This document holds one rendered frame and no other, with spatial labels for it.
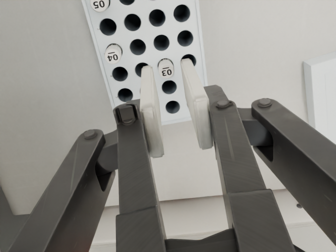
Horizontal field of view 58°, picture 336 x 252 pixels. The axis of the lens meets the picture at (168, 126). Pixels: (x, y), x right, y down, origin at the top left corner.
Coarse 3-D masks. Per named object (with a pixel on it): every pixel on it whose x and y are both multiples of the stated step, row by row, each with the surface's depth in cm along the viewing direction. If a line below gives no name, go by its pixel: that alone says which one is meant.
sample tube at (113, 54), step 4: (112, 44) 24; (116, 44) 24; (108, 48) 23; (112, 48) 23; (116, 48) 23; (120, 48) 24; (108, 52) 23; (112, 52) 23; (116, 52) 23; (120, 52) 23; (104, 56) 23; (108, 56) 23; (112, 56) 23; (116, 56) 23; (120, 56) 23; (108, 60) 23; (112, 60) 23; (116, 60) 23
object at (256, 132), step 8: (208, 88) 18; (216, 88) 17; (208, 96) 17; (216, 96) 16; (224, 96) 16; (240, 112) 14; (248, 112) 14; (248, 120) 14; (256, 120) 14; (248, 128) 14; (256, 128) 14; (264, 128) 14; (248, 136) 14; (256, 136) 14; (264, 136) 14; (256, 144) 14; (264, 144) 14; (272, 144) 14
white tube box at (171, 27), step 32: (128, 0) 25; (160, 0) 22; (192, 0) 23; (96, 32) 23; (128, 32) 23; (160, 32) 23; (192, 32) 24; (128, 64) 25; (128, 96) 27; (160, 96) 26
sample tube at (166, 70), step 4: (160, 60) 25; (164, 60) 24; (168, 60) 24; (160, 64) 24; (164, 64) 23; (168, 64) 23; (160, 68) 23; (164, 68) 23; (168, 68) 23; (172, 68) 23; (160, 72) 24; (164, 72) 24; (168, 72) 24; (172, 72) 24; (164, 76) 24; (168, 76) 24
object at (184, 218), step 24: (0, 192) 43; (288, 192) 39; (0, 216) 39; (24, 216) 39; (168, 216) 37; (192, 216) 37; (216, 216) 36; (288, 216) 36; (0, 240) 36; (96, 240) 35
